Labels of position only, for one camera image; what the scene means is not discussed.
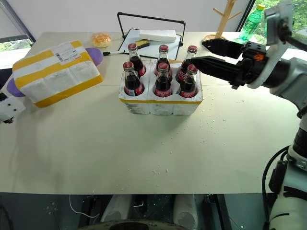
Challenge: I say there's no black white marker pen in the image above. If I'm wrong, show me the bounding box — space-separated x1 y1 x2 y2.
103 50 128 56

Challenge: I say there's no purple rounded plastic object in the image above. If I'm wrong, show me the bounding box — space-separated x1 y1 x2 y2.
6 47 104 98

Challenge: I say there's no wrapped orange bread bun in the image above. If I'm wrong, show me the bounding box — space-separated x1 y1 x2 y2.
91 32 112 48

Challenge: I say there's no wooden coat rack stand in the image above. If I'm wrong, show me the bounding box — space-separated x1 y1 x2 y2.
203 0 243 42

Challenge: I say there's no white folded tissue pack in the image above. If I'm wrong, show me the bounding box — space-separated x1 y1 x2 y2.
139 29 177 42

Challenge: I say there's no thin white cable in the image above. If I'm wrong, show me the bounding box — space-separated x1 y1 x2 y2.
69 194 100 219

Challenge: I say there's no pale rounded shape under table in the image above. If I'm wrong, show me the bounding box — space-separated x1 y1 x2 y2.
100 195 133 223
172 194 200 225

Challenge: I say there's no small whiteboard with black frame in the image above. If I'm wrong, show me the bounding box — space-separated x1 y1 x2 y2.
117 11 187 61

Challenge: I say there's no glass cola bottle red cap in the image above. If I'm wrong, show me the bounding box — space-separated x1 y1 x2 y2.
153 62 173 98
127 43 147 79
157 44 173 80
122 61 145 97
175 45 199 84
179 64 200 99

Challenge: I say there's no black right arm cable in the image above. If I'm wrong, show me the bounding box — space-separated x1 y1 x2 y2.
261 145 291 230

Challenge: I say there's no green plastic soda bottle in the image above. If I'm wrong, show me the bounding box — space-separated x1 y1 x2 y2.
238 3 266 41

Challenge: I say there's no yellow whiteboard eraser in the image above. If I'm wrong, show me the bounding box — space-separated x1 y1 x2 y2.
135 39 151 49

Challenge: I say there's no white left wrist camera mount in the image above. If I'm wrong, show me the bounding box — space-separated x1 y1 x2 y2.
0 92 26 124

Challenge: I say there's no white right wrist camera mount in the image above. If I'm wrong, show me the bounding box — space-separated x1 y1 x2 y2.
246 0 294 89

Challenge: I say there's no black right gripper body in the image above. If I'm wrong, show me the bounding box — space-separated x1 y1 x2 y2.
229 41 267 90

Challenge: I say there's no white foam bottle crate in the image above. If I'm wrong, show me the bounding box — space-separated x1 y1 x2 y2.
118 59 203 116

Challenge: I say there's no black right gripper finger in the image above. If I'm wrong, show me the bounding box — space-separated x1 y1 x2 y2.
190 56 241 83
201 38 243 59

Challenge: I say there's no yellow taped white foam box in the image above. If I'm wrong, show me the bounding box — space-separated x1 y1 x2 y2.
12 40 104 109

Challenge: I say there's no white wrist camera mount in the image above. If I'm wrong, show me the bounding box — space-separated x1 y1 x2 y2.
0 92 26 124
246 0 294 89

